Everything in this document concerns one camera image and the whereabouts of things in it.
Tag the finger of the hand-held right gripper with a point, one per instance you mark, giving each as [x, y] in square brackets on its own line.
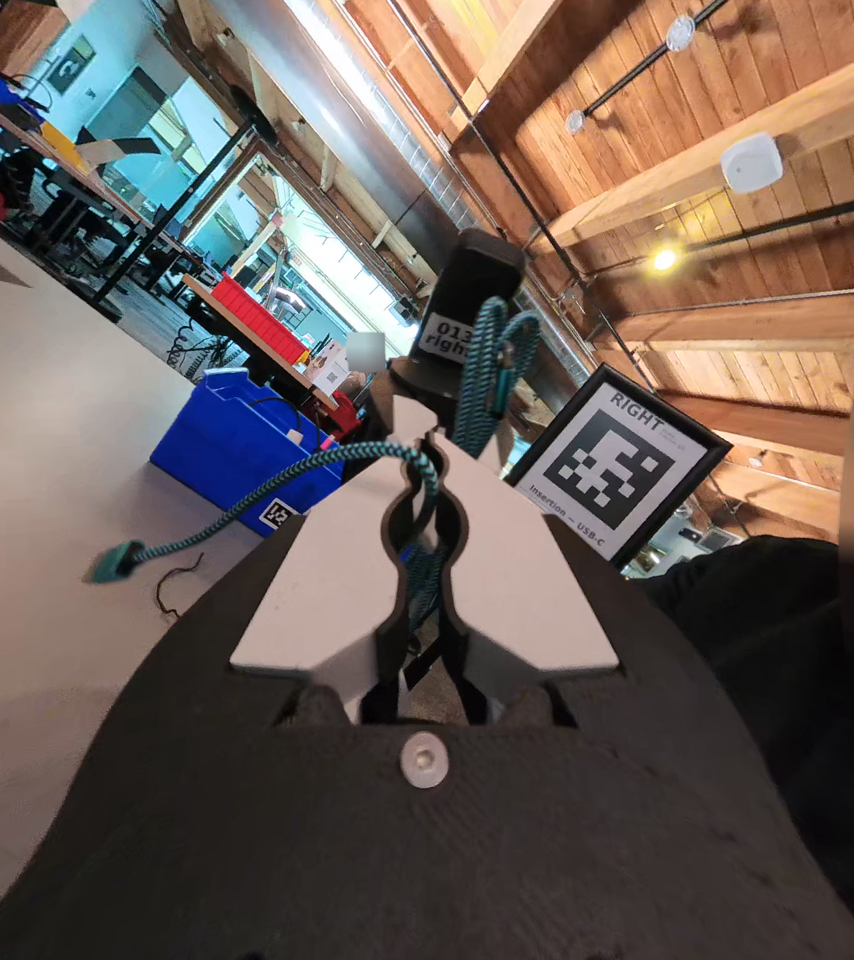
[412, 416]

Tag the glowing ceiling lamp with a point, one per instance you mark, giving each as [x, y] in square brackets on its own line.
[664, 259]

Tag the flat metal ventilation duct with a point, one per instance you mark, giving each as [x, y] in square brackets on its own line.
[333, 97]

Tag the red plastic bin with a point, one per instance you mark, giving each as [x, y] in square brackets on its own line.
[254, 315]

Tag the tagged blue plastic bin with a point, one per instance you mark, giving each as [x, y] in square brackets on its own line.
[209, 442]

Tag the black stanchion pole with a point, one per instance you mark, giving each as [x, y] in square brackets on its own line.
[179, 217]

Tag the person's right forearm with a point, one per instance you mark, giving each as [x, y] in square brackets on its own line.
[771, 637]

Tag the wooden workshop table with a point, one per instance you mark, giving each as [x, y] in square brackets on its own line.
[198, 287]

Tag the black twist tie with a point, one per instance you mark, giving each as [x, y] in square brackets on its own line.
[172, 574]

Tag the black framed marker sign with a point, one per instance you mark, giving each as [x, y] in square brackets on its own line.
[606, 465]

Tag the white ceiling access point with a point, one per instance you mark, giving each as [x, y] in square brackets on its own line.
[753, 161]

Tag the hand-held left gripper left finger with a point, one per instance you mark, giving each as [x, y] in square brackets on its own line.
[307, 600]

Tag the ceiling track spotlight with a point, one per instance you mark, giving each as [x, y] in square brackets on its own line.
[574, 121]
[680, 32]

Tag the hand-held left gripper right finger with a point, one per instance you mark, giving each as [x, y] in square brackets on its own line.
[539, 600]

